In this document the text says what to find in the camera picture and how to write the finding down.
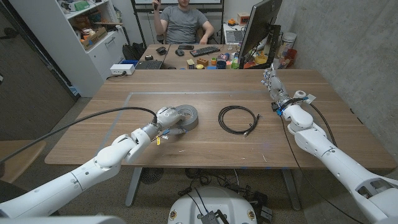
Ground white robot torso base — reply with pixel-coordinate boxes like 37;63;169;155
167;185;259;224

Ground round floor fan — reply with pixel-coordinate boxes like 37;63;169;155
140;167;165;185

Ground grey table leg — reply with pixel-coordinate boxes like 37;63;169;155
124;167;144;208
280;169;302;212

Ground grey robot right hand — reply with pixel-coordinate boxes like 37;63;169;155
261;63;289;106

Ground man in grey t-shirt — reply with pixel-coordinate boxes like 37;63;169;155
151;0;216;45

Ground coiled black cable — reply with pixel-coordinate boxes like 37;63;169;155
218;105;261;138

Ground tangled black floor cables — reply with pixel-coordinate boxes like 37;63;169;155
177;167;269;216

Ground red cup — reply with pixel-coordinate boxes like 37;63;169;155
284;48;298;68

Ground cardboard box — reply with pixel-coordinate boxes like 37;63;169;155
80;26;108;51

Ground white shelf cabinet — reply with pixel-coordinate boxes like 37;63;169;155
8;0;130;98

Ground grey duct tape roll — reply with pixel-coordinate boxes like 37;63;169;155
173;104;200;132

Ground thin black hanging cable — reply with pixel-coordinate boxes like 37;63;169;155
279;114;365;224

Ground black keyboard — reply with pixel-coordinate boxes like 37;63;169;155
189;45;221;58

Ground white power strip box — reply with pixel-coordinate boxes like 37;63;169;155
109;63;136;77

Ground black bag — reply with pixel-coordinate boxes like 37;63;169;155
122;42;147;62

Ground silver laptop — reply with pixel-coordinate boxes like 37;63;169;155
224;29;247;45

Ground black laptop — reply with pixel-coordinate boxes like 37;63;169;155
134;60;164;70

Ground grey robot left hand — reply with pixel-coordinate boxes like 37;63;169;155
154;106;188;136

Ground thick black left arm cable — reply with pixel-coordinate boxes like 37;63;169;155
0;106;159;165

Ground white canister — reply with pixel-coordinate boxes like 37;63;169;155
277;32;298;58

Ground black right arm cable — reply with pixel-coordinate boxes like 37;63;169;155
309;103;338;147

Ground black computer monitor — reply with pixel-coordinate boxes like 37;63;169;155
237;0;283;70

